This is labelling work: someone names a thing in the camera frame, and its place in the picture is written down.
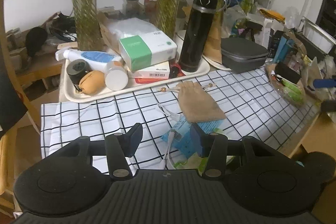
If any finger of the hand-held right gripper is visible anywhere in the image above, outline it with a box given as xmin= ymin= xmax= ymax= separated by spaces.
xmin=314 ymin=78 xmax=336 ymax=88
xmin=321 ymin=100 xmax=336 ymax=113

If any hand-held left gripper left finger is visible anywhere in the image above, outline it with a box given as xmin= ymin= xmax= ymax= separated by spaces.
xmin=62 ymin=123 xmax=143 ymax=180

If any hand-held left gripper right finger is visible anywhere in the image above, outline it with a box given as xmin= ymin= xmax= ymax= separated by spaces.
xmin=190 ymin=123 xmax=276 ymax=178

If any light blue plastic packet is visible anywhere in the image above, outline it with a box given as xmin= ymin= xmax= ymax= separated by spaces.
xmin=161 ymin=119 xmax=223 ymax=159

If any brown cardboard box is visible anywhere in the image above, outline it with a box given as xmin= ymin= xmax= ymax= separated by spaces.
xmin=287 ymin=112 xmax=336 ymax=161

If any tan drawstring pouch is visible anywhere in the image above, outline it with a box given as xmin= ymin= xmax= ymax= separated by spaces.
xmin=156 ymin=81 xmax=227 ymax=123

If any green white packet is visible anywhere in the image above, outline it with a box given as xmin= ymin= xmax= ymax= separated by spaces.
xmin=173 ymin=128 xmax=233 ymax=170

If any white black checked tablecloth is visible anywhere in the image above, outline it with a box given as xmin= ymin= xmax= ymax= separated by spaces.
xmin=41 ymin=67 xmax=322 ymax=170

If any clear bag of green snacks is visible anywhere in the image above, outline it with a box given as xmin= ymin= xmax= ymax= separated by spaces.
xmin=265 ymin=64 xmax=306 ymax=106

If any small black box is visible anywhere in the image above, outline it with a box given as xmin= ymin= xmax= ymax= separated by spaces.
xmin=276 ymin=62 xmax=301 ymax=84

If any white plastic container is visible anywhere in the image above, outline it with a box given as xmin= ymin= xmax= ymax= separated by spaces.
xmin=302 ymin=18 xmax=336 ymax=54

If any blue carton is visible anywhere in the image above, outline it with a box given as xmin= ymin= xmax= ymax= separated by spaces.
xmin=273 ymin=30 xmax=294 ymax=62

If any white round jar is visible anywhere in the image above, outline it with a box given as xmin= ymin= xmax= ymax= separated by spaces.
xmin=105 ymin=61 xmax=129 ymax=91

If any red white flat box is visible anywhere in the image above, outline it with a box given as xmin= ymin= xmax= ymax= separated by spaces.
xmin=127 ymin=60 xmax=171 ymax=85

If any tan round pouch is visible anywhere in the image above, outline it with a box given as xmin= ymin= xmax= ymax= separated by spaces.
xmin=79 ymin=70 xmax=106 ymax=95

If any cream plastic tray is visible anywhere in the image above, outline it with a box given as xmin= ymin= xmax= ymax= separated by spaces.
xmin=58 ymin=56 xmax=210 ymax=103

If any red black small gadget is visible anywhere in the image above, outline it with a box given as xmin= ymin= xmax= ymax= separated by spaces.
xmin=169 ymin=64 xmax=181 ymax=80

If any white carton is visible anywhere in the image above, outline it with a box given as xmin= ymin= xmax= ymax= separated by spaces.
xmin=259 ymin=18 xmax=279 ymax=46

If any white plate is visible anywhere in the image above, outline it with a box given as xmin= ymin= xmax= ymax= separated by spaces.
xmin=205 ymin=56 xmax=232 ymax=72

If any green white tissue box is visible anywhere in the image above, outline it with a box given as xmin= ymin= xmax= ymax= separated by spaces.
xmin=118 ymin=31 xmax=177 ymax=72

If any grey zip case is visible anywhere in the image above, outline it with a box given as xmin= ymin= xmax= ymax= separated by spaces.
xmin=220 ymin=38 xmax=269 ymax=74

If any yellow orange packet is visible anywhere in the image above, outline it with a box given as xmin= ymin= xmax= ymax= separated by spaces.
xmin=260 ymin=9 xmax=285 ymax=22

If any black round cylinder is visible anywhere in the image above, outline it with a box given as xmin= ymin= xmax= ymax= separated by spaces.
xmin=66 ymin=59 xmax=92 ymax=85

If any white blue spray bottle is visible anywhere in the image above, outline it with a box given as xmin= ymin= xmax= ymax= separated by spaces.
xmin=55 ymin=49 xmax=124 ymax=64

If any small black tripod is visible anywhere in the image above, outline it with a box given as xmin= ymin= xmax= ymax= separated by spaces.
xmin=245 ymin=21 xmax=263 ymax=42

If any brown paper bag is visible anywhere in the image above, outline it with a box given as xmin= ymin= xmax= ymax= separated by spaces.
xmin=203 ymin=17 xmax=223 ymax=63

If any black thermos bottle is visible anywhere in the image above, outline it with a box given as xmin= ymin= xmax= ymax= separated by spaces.
xmin=178 ymin=0 xmax=218 ymax=73

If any white plastic wrapped pack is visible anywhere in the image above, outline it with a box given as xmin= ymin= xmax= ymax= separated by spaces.
xmin=108 ymin=18 xmax=163 ymax=38

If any wooden desk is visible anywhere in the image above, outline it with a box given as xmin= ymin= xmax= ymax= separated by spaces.
xmin=10 ymin=38 xmax=79 ymax=88

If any dark glass jar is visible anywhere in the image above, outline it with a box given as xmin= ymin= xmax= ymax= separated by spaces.
xmin=125 ymin=0 xmax=139 ymax=20

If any black fuzzy hat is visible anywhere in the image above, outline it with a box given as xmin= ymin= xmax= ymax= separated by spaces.
xmin=25 ymin=27 xmax=48 ymax=58

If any white cable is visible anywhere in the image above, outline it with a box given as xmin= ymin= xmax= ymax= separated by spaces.
xmin=163 ymin=130 xmax=176 ymax=170

